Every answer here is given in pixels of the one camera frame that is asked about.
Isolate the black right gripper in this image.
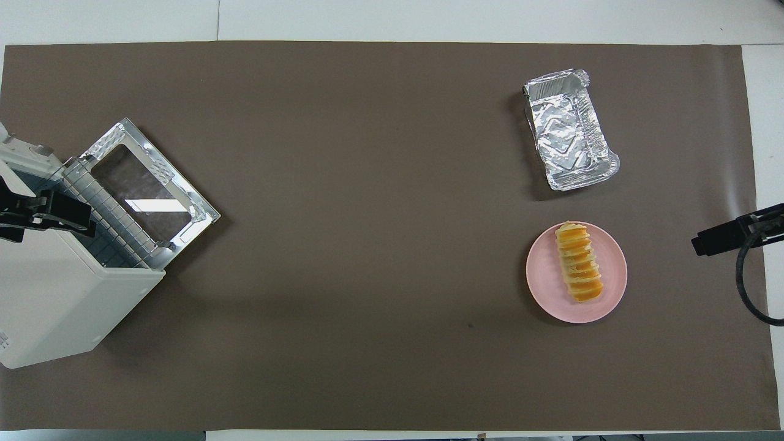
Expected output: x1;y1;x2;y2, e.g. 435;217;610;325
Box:
692;204;784;257

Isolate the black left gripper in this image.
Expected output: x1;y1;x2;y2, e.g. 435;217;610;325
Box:
0;179;97;243

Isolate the sliced golden bread loaf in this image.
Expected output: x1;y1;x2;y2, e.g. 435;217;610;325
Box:
555;222;605;303

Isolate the aluminium foil tray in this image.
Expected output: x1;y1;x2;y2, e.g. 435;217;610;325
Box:
522;69;620;192

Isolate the metal oven rack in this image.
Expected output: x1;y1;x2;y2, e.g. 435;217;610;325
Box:
61;156;167;270

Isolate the cream toaster oven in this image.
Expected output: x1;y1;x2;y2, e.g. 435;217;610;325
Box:
0;122;166;369

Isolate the silver glass oven door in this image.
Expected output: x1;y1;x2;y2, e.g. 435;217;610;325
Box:
80;118;221;270

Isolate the pink round plate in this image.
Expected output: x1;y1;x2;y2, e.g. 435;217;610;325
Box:
526;221;628;324

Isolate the brown table mat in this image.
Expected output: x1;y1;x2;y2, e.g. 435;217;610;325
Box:
0;42;782;431

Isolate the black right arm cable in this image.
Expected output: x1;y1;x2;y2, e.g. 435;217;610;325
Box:
735;230;784;326

